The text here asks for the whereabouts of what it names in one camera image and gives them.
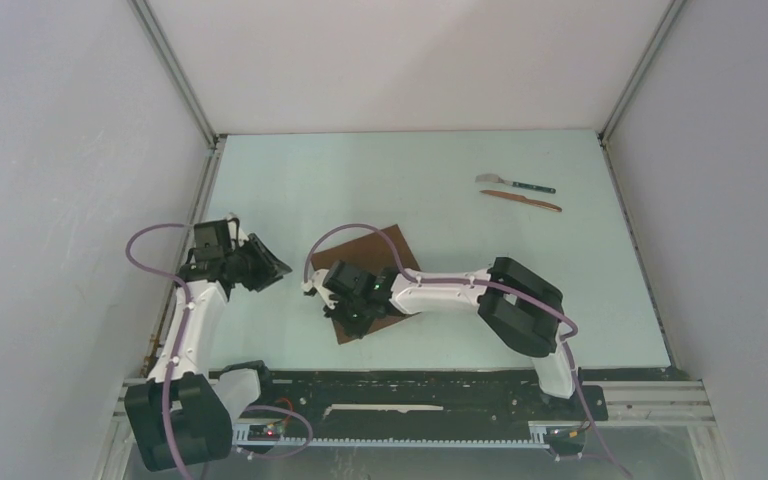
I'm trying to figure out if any brown wooden knife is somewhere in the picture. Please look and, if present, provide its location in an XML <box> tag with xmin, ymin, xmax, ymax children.
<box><xmin>480</xmin><ymin>190</ymin><xmax>563</xmax><ymax>213</ymax></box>

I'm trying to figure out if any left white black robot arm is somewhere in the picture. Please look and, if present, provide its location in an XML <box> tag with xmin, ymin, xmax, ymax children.
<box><xmin>124</xmin><ymin>213</ymin><xmax>292</xmax><ymax>478</ymax></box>

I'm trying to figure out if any aluminium frame profile front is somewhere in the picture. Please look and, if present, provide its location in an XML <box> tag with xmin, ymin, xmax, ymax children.
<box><xmin>596</xmin><ymin>381</ymin><xmax>716</xmax><ymax>427</ymax></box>

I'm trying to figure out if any brown cloth napkin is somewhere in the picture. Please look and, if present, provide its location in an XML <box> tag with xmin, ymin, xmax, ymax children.
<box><xmin>307</xmin><ymin>225</ymin><xmax>420</xmax><ymax>345</ymax></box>

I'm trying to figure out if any grey cable duct strip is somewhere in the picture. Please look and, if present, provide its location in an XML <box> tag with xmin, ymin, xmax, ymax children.
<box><xmin>224</xmin><ymin>423</ymin><xmax>551</xmax><ymax>450</ymax></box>

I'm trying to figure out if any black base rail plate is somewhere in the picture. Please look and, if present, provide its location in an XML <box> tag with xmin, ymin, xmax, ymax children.
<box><xmin>258</xmin><ymin>369</ymin><xmax>608</xmax><ymax>444</ymax></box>

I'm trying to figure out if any aluminium corner post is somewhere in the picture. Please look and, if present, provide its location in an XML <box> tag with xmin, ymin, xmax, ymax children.
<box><xmin>599</xmin><ymin>0</ymin><xmax>689</xmax><ymax>146</ymax></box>
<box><xmin>128</xmin><ymin>0</ymin><xmax>218</xmax><ymax>148</ymax></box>

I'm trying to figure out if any right aluminium corner post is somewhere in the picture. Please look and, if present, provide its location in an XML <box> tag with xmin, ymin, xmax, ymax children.
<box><xmin>599</xmin><ymin>0</ymin><xmax>689</xmax><ymax>146</ymax></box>

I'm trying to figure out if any left aluminium corner post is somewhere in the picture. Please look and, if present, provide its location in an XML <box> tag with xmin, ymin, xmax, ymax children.
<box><xmin>128</xmin><ymin>0</ymin><xmax>218</xmax><ymax>148</ymax></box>

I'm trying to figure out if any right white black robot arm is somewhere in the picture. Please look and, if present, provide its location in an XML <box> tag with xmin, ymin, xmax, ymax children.
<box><xmin>302</xmin><ymin>257</ymin><xmax>582</xmax><ymax>418</ymax></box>

